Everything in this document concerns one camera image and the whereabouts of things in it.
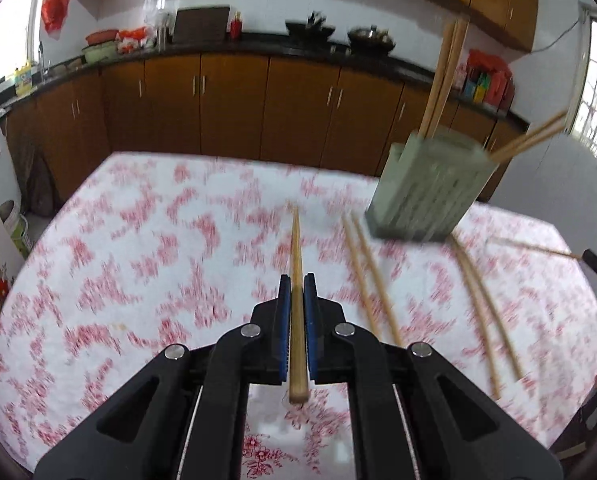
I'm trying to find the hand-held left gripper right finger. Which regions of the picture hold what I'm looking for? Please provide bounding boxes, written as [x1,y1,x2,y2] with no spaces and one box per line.
[303,272,564,480]

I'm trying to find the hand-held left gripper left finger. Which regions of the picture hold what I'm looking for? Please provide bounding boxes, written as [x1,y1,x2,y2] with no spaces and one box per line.
[33,274,293,480]

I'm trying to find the wooden chopstick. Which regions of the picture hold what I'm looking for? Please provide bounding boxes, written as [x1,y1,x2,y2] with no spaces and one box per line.
[342,214,382,341]
[449,232,502,400]
[288,204,310,405]
[421,21,458,137]
[429,17,472,140]
[489,110,568,158]
[456,237,525,380]
[491,119,570,164]
[351,211,404,348]
[489,236,587,261]

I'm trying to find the green perforated chopstick holder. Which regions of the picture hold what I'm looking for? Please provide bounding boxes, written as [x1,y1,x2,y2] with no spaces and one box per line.
[365,130,499,245]

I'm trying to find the floral pink white tablecloth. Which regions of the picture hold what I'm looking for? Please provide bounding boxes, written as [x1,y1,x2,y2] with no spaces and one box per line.
[0,151,597,480]

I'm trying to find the group of condiment bottles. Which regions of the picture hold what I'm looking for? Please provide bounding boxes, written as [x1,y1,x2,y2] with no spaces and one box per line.
[453,62,517,106]

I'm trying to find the wooden lower kitchen cabinets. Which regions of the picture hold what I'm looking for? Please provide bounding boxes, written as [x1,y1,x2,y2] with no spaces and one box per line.
[3,52,529,221]

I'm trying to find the red bag over bottles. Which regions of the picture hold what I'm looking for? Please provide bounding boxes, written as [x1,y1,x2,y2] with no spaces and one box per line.
[466,49,512,79]

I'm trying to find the white bucket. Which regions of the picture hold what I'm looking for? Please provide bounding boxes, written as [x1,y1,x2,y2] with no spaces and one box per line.
[0,200,32,261]

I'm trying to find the black kitchen countertop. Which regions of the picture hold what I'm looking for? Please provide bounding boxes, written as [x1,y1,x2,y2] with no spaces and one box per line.
[0,30,529,136]

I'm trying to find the grey sack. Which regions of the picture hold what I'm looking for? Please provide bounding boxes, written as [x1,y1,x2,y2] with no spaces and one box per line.
[13,135,54,218]

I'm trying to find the dark pot with lid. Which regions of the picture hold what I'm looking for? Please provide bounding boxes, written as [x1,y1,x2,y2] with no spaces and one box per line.
[347,25,397,52]

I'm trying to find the black wok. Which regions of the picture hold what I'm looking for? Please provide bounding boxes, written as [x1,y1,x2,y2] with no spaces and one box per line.
[284,10,337,41]

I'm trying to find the dark wooden cutting board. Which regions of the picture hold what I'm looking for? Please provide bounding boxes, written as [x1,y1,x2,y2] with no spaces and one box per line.
[173,6,230,43]

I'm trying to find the red and white plastic bag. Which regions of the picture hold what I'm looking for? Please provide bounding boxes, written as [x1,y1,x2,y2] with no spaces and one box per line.
[116,27,156,54]

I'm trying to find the clear plastic bag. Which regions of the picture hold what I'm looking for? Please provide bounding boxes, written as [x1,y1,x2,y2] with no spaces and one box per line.
[146,0,172,28]

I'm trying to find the yellow detergent bottle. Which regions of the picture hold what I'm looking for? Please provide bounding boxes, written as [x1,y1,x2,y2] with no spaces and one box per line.
[13,62,33,96]

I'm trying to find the metal sink faucet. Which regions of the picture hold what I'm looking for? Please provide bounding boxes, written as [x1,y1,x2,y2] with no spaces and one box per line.
[37,42,52,83]

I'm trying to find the hanging red plastic bag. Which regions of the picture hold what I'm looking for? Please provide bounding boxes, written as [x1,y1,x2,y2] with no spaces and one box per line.
[41,0,72,35]

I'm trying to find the wall power cable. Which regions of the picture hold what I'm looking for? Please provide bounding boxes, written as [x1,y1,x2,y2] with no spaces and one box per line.
[531,7,587,54]

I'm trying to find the wooden upper wall cabinets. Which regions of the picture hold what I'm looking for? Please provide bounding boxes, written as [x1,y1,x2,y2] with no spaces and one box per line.
[73,0,539,53]

